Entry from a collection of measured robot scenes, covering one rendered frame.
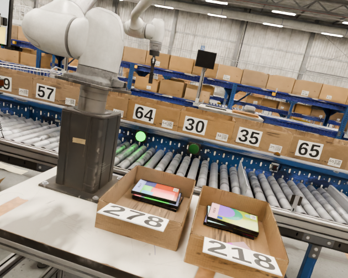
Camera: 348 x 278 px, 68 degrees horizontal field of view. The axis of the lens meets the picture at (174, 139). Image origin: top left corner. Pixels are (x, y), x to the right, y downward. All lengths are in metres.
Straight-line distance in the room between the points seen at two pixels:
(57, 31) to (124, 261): 0.81
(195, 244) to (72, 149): 0.59
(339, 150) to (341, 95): 4.91
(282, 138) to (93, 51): 1.36
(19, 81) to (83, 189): 1.43
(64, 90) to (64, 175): 1.11
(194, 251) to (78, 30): 0.84
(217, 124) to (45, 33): 1.20
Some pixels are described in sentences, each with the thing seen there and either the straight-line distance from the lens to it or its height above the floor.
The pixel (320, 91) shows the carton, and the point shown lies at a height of 1.56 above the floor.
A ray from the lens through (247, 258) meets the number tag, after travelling 0.76.
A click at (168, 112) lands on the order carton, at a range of 1.87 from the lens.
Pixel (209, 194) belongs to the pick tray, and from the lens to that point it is 1.15.
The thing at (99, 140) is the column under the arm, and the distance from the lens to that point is 1.02.
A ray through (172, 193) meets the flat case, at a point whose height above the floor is 0.80.
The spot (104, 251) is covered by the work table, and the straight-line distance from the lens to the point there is 0.84.
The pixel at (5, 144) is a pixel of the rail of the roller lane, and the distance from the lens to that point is 1.74.
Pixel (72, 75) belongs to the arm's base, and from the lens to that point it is 1.05.
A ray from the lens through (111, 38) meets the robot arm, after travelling 1.03.
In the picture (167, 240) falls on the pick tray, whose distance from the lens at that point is 0.87.
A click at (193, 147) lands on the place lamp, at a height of 0.82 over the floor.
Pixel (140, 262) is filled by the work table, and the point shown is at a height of 0.75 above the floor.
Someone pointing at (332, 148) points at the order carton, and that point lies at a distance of 2.02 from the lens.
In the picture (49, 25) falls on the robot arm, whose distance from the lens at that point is 1.12.
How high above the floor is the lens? 1.28
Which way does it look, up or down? 14 degrees down
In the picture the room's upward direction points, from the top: 11 degrees clockwise
